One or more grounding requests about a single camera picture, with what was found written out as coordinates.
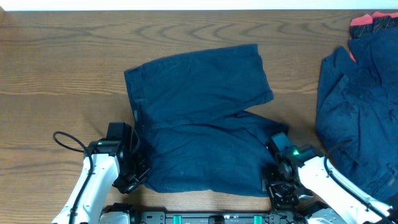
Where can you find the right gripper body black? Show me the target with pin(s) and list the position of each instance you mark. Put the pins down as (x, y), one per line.
(280, 191)

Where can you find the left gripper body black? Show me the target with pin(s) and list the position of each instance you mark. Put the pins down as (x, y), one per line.
(136, 173)

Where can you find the navy blue shorts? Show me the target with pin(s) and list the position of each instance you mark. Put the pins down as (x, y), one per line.
(192, 115)

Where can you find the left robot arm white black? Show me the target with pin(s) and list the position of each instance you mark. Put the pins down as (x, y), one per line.
(106, 164)

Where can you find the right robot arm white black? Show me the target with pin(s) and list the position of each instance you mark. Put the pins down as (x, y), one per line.
(304, 187)

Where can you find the pile of navy clothes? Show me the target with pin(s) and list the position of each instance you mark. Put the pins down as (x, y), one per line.
(357, 112)

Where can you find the black mounting rail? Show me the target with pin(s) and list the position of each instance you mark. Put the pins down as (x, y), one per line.
(217, 217)

